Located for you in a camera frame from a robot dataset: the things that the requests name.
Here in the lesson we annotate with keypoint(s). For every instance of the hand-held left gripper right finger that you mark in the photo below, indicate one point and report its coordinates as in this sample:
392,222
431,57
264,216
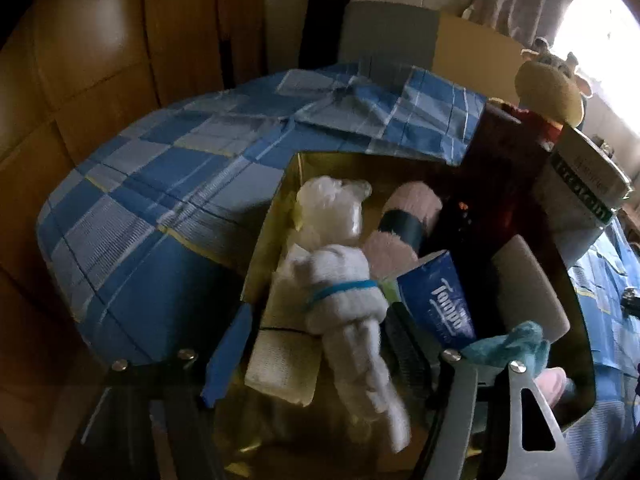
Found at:
412,360

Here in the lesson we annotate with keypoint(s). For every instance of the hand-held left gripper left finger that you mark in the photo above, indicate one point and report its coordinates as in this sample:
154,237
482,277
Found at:
225,360

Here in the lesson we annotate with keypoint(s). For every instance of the white gauze cloth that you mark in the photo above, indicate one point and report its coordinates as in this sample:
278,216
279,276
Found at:
280,365

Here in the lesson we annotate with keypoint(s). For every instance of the blue tissue packet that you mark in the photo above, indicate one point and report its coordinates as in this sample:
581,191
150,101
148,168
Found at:
440,305

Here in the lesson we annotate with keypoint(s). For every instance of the blue plush toy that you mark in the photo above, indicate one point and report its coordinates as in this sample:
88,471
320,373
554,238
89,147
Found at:
510,347

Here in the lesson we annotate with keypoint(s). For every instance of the white towel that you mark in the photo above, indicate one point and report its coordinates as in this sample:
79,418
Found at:
345,280

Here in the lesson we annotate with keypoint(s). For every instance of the pink towel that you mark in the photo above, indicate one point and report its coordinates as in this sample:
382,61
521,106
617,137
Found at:
415,200

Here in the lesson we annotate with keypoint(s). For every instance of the gold cardboard box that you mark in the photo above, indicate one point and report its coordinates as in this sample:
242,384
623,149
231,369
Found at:
280,200

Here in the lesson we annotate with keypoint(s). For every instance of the white plastic bundle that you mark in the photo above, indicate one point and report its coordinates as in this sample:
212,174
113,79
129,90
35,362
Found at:
327,210

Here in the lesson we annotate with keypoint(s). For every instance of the blue plaid bedsheet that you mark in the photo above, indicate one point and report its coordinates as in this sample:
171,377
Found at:
150,200

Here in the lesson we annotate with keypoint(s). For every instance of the dark red box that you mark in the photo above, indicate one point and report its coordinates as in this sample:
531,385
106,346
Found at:
500,175

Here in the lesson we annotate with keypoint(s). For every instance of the silver tin can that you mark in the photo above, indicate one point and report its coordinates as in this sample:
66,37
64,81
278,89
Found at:
575,185

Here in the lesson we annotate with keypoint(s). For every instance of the blue plaid pillow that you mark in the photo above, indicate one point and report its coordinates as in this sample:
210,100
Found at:
380,105

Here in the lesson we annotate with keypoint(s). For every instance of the yellow bear plush red shirt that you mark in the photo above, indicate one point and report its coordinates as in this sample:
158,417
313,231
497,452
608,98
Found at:
544,130

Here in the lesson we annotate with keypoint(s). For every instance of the yellow giraffe plush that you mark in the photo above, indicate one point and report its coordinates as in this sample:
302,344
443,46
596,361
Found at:
547,90

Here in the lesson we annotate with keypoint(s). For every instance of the grey yellow blue headboard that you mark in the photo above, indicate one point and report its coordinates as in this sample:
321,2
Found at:
390,35

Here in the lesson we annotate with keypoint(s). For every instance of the wooden wardrobe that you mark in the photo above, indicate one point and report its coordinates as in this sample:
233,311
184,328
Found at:
100,50

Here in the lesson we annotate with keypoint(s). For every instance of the black cloth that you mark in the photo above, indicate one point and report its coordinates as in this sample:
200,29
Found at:
325,20

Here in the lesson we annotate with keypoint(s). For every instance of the window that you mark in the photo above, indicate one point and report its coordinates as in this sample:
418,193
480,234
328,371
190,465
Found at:
600,35

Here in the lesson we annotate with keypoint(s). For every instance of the pale patterned curtain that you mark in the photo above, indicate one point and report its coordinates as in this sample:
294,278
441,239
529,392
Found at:
520,0

